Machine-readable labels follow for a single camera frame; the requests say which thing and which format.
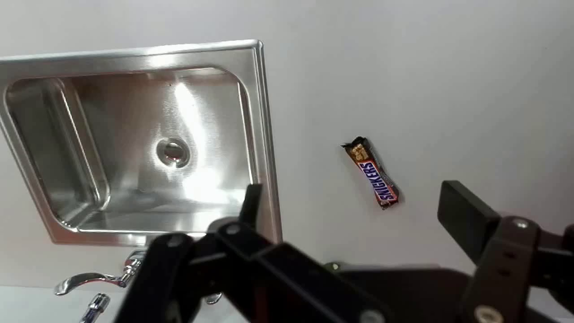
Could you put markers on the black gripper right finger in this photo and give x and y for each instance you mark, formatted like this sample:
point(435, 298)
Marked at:
point(509, 253)

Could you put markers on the chrome sink faucet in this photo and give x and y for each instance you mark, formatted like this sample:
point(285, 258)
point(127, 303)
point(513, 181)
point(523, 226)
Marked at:
point(98, 303)

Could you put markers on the Snickers candy bar packet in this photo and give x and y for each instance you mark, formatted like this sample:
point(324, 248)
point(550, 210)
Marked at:
point(365, 161)

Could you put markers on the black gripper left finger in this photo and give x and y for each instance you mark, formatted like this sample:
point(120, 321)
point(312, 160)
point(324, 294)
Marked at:
point(265, 282)

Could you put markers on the stainless steel sink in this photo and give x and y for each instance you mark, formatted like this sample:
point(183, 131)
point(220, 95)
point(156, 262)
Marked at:
point(120, 145)

